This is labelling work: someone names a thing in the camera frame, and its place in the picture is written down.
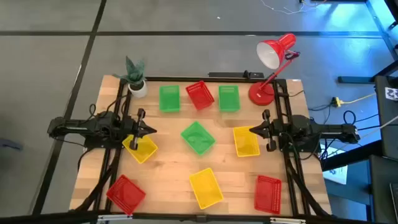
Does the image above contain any white marker tag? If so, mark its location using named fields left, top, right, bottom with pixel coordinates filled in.
left=384, top=86, right=398, bottom=101

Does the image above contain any red plastic basket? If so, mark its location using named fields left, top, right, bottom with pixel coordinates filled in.
left=106, top=174, right=147, bottom=216
left=254, top=175, right=282, bottom=215
left=185, top=80, right=215, bottom=111

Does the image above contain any silver metal bracket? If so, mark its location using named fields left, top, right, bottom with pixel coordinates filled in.
left=97, top=213, right=134, bottom=222
left=269, top=217, right=307, bottom=224

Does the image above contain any white floor cable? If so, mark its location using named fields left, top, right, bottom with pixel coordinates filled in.
left=260, top=0, right=327, bottom=16

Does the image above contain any yellow plastic basket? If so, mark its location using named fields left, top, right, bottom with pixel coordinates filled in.
left=188, top=167, right=224, bottom=210
left=121, top=133, right=159, bottom=164
left=233, top=125, right=261, bottom=158

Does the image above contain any white paper sheet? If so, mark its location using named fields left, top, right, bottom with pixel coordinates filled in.
left=320, top=144, right=348, bottom=185

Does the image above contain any green artificial plant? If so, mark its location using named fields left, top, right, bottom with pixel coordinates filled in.
left=112, top=55, right=147, bottom=87

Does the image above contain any white plant pot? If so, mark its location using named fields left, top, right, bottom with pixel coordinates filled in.
left=127, top=80, right=148, bottom=99

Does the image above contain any red desk lamp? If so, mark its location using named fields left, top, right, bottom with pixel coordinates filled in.
left=248, top=33, right=301, bottom=106

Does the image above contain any yellow cable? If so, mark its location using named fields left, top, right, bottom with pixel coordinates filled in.
left=340, top=92, right=377, bottom=105

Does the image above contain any grey cable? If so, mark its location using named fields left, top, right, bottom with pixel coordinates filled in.
left=357, top=115, right=398, bottom=141

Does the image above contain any black aluminium table frame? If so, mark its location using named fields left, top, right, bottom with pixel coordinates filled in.
left=70, top=76, right=333, bottom=224

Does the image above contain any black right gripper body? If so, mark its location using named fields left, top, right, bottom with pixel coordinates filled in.
left=262, top=109, right=282, bottom=152

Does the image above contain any black diagonal beam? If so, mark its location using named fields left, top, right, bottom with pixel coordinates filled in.
left=322, top=139, right=383, bottom=171

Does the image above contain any green plastic basket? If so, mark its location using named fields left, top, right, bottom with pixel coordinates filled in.
left=218, top=85, right=241, bottom=113
left=159, top=85, right=182, bottom=113
left=180, top=121, right=216, bottom=156

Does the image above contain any black cabinet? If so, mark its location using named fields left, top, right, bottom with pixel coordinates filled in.
left=374, top=75, right=398, bottom=160

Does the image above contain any black equipment case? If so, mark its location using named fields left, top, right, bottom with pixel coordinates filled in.
left=369, top=154, right=398, bottom=224

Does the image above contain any black bar device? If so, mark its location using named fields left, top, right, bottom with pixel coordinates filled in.
left=208, top=71, right=265, bottom=80

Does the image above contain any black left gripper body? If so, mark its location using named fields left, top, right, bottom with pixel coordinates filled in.
left=124, top=108, right=146, bottom=151

